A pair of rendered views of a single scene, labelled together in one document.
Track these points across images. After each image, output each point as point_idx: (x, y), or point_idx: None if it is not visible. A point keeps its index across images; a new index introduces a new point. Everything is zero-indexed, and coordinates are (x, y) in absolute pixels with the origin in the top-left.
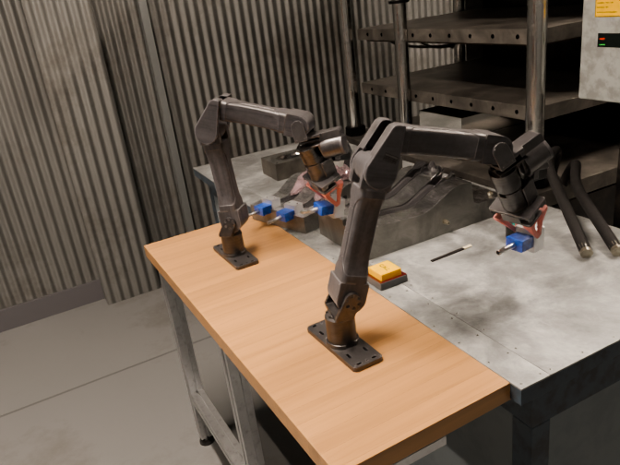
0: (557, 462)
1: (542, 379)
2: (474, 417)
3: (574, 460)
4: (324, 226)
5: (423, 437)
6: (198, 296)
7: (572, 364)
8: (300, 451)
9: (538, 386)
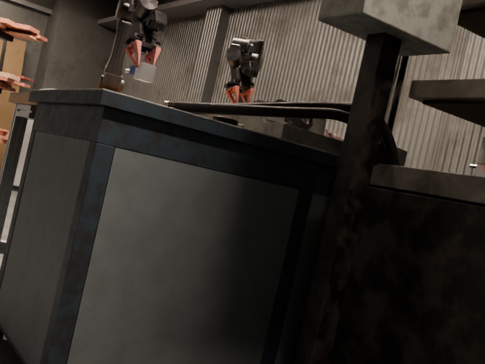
0: (29, 170)
1: (34, 89)
2: (29, 102)
3: (31, 180)
4: None
5: (21, 97)
6: None
7: (40, 90)
8: None
9: (32, 93)
